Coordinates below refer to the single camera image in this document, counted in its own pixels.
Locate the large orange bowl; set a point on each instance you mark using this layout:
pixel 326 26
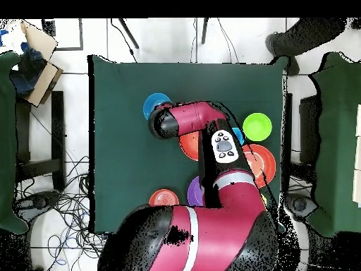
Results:
pixel 266 162
pixel 190 145

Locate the small blue bowl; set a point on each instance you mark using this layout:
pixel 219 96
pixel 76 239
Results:
pixel 152 103

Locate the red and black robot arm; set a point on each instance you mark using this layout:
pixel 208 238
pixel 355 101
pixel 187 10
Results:
pixel 220 231

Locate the purple bowl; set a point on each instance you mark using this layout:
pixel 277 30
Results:
pixel 194 193

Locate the dark green tablecloth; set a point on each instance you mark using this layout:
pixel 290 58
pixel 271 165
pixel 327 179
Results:
pixel 135 158

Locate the small orange bowl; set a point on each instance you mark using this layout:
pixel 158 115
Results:
pixel 164 197

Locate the blue cup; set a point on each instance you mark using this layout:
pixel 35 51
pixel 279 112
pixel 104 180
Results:
pixel 239 135

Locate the green bowl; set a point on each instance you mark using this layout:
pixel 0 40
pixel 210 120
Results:
pixel 257 126

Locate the black tripod leg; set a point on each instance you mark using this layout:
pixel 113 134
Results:
pixel 129 34
pixel 204 31

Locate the black stool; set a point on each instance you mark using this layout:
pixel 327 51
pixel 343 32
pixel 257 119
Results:
pixel 57 127

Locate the black stand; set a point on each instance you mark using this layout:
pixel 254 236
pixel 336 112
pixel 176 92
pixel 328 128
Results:
pixel 308 127

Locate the cardboard box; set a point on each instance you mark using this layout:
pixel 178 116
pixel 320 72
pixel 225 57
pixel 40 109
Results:
pixel 43 82

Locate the green cloth covered table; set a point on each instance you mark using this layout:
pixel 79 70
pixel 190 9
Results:
pixel 335 141
pixel 7 141

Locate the person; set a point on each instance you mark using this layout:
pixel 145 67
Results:
pixel 304 36

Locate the blue cloth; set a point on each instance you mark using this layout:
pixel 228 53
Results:
pixel 28 70

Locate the grey pedestal foot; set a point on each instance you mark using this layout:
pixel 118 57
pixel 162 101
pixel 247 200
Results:
pixel 36 204
pixel 300 206

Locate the dark grey frame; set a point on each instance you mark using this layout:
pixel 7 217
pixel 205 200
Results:
pixel 81 36

